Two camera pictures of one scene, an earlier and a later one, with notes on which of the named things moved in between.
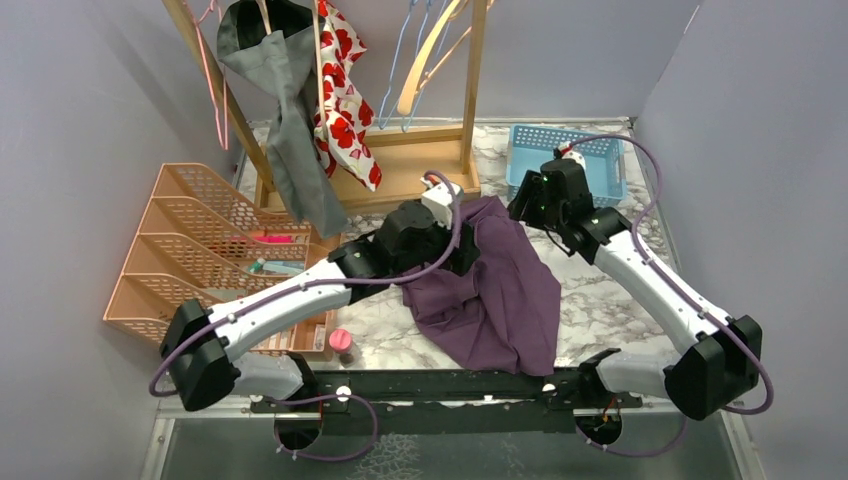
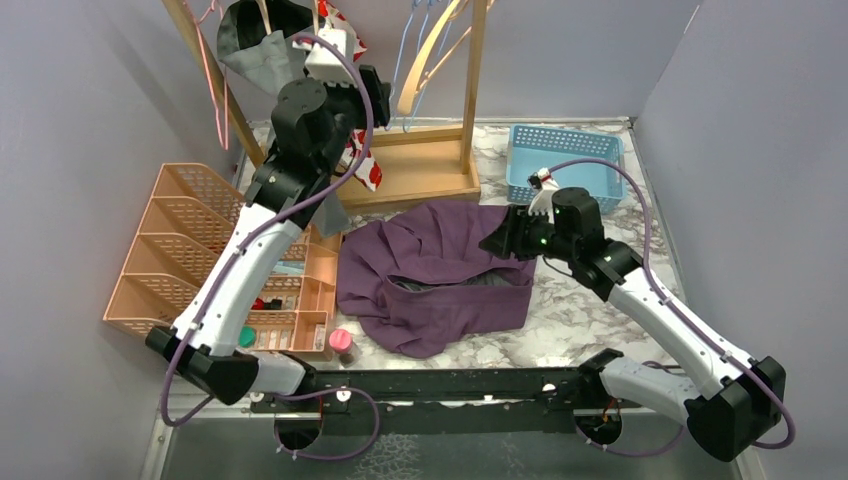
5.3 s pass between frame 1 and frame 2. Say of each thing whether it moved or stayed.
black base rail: stayed
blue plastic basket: stayed
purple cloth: moved
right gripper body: moved
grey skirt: stayed
